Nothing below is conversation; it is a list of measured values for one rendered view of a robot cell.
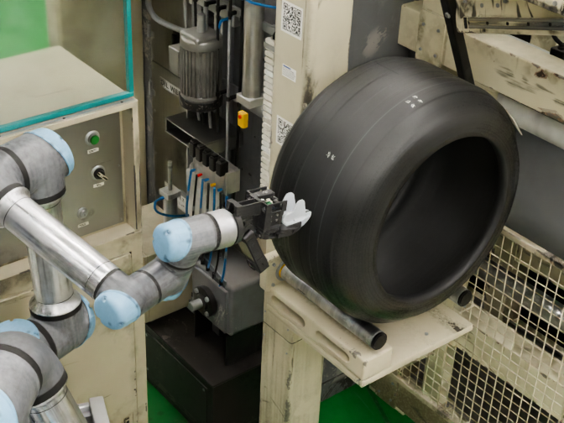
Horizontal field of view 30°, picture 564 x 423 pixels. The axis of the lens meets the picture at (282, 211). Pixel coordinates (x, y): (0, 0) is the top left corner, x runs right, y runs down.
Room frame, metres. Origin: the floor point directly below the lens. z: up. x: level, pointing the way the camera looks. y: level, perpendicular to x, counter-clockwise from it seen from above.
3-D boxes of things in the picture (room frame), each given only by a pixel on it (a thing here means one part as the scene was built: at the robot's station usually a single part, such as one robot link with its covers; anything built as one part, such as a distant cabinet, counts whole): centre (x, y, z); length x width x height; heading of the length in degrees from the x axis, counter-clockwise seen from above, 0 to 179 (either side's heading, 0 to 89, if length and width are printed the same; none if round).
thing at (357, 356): (2.00, -0.12, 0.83); 0.36 x 0.09 x 0.06; 40
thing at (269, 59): (2.32, 0.03, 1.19); 0.05 x 0.04 x 0.48; 130
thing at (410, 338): (2.09, -0.23, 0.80); 0.37 x 0.36 x 0.02; 130
